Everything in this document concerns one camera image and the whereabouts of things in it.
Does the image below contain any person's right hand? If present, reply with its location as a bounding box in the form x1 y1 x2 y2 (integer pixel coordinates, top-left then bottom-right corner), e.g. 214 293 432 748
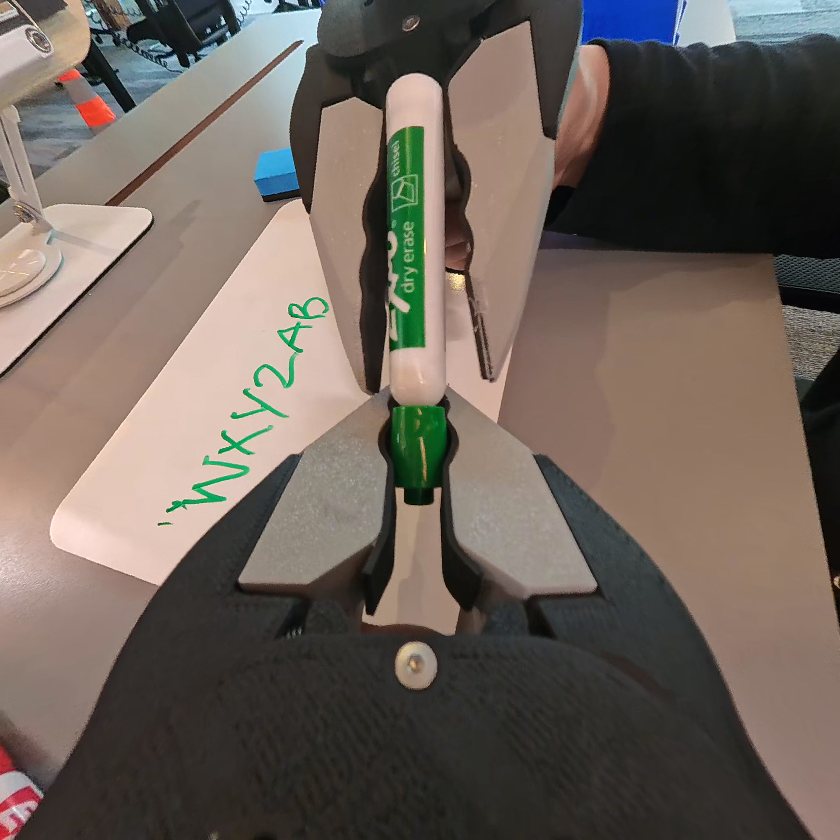
554 42 613 191

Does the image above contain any blue whiteboard eraser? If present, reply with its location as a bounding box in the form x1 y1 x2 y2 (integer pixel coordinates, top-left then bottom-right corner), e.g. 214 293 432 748
252 147 303 200

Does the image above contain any green marker cap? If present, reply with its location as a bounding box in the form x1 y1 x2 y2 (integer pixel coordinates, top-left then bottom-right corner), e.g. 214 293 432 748
389 405 450 508

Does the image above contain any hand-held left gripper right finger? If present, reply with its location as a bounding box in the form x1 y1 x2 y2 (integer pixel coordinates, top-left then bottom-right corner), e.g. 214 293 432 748
438 387 599 613

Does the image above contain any green dry erase marker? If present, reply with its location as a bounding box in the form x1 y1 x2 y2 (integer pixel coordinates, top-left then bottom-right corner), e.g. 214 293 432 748
384 74 450 409

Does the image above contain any red dry erase marker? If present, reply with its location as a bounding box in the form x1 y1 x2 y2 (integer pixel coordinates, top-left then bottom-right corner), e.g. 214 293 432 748
0 745 46 840

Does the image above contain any black swivel chair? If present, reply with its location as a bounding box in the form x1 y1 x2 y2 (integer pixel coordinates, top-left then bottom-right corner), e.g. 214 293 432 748
774 252 840 309

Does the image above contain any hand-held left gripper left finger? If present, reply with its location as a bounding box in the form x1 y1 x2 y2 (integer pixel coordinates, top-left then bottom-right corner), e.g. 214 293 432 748
238 387 398 616

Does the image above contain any blue plastic bin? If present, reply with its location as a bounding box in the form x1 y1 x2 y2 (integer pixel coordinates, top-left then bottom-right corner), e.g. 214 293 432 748
581 0 688 47

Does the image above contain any orange traffic cone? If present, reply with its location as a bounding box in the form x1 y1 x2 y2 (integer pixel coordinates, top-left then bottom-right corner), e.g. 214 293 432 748
58 69 118 129

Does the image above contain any white whiteboard sheet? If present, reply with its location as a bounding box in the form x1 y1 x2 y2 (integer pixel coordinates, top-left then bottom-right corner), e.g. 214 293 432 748
49 200 516 636

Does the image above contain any white metal stand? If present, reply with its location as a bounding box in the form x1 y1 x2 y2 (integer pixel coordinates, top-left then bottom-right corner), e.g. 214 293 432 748
0 105 155 378

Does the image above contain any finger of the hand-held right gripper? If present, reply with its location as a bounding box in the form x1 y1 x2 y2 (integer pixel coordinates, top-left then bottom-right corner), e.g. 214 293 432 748
307 104 396 396
445 20 580 383

